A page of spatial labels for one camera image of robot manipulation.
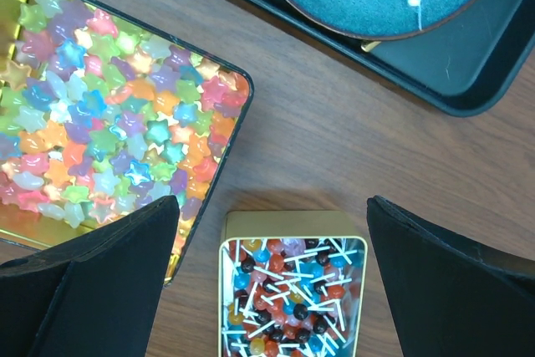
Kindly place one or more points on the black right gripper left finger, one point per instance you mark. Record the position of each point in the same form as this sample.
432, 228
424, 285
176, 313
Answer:
95, 295

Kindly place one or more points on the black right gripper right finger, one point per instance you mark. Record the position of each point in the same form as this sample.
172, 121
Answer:
450, 295

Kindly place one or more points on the black tin of star candies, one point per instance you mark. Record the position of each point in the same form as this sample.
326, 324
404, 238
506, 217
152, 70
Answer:
102, 114

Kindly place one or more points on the gold tin of lollipops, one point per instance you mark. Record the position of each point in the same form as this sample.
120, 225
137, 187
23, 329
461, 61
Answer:
290, 284

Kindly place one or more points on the black serving tray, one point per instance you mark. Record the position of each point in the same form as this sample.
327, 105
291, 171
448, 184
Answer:
462, 68

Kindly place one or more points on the gold spoon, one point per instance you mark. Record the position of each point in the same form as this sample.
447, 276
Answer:
368, 45

